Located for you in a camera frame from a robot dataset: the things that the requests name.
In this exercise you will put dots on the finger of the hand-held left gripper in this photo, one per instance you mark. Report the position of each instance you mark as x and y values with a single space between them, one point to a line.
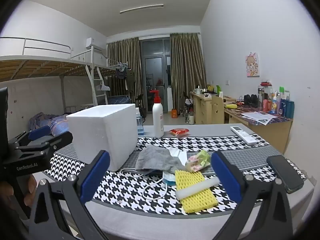
40 133
60 141

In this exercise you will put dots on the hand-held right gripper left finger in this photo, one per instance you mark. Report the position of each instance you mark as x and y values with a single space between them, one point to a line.
96 177

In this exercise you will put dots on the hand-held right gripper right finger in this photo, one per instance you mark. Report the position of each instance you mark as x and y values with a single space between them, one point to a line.
225 177

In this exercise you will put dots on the floral green pink packet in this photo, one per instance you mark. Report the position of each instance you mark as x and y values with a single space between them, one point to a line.
197 161

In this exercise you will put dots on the white foam box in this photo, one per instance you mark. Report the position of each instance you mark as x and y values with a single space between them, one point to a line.
100 130

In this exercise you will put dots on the white tissue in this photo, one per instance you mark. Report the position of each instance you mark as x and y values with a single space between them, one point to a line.
181 156

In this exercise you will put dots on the blue face mask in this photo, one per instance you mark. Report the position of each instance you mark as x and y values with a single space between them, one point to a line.
168 178

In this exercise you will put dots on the grey cloth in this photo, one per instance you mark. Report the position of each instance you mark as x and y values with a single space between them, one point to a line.
155 157

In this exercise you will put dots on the person's left hand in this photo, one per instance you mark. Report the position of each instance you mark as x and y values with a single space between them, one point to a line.
31 190

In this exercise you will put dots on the blue plaid blanket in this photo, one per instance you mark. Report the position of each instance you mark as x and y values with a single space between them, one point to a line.
56 125

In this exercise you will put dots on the white foam tube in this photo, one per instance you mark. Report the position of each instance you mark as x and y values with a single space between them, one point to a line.
195 187

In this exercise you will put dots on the yellow foam net sleeve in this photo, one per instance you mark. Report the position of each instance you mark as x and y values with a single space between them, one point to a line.
197 201

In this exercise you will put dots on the white remote control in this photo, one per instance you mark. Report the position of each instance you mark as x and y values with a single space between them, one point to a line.
243 135

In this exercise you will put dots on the black smartphone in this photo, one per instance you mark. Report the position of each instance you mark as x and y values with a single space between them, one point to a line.
285 172

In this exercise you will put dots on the white bunk bed ladder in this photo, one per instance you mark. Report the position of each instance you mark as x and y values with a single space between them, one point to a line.
101 96

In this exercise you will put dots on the red snack packet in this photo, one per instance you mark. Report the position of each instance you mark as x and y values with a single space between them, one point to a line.
178 131

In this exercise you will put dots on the white metal bunk bed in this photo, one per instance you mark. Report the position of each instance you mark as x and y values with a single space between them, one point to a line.
107 72
37 67

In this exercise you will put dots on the clear bottle with blue liquid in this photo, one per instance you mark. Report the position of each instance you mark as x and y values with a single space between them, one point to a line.
140 127

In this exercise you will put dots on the wooden chair with smiley face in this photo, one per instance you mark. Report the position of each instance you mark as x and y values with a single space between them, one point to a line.
217 110

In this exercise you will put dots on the white clothes hanger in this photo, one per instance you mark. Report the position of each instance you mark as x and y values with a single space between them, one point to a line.
103 87

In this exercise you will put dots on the printed paper sheets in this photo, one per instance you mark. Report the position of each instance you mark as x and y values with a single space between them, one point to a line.
258 117

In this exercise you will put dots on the yellow cloth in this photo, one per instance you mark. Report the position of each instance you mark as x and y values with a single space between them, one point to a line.
231 106

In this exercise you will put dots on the blue mattress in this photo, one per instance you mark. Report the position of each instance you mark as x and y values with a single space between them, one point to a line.
118 99

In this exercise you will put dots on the black headphones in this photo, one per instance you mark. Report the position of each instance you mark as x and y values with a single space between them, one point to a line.
250 100

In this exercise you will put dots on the orange jug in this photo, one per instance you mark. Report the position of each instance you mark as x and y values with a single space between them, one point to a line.
174 113

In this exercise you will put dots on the black folding chair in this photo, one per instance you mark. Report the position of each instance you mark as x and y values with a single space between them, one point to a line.
188 102
139 102

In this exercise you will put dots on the white lotion pump bottle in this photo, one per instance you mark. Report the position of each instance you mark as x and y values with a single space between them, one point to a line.
158 120

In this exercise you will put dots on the green plastic bottle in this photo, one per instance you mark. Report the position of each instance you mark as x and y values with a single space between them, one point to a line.
218 89

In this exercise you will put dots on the dark hanging clothes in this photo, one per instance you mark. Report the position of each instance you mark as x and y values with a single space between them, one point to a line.
121 74

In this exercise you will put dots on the group of toiletry bottles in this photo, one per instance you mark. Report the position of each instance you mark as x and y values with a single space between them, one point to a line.
277 102

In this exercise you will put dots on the white cabinet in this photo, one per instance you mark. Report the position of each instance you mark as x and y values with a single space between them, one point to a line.
169 97

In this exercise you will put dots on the brown curtain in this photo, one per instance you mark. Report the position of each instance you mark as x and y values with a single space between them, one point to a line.
125 62
187 67

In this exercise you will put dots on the white air conditioner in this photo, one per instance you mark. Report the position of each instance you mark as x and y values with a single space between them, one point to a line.
90 42

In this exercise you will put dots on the glass balcony door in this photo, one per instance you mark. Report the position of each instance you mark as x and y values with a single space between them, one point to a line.
153 65

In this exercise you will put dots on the ceiling tube light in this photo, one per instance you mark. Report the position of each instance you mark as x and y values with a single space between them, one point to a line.
141 8

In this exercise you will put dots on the cartoon wall poster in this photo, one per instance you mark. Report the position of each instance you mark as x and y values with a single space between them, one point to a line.
252 65

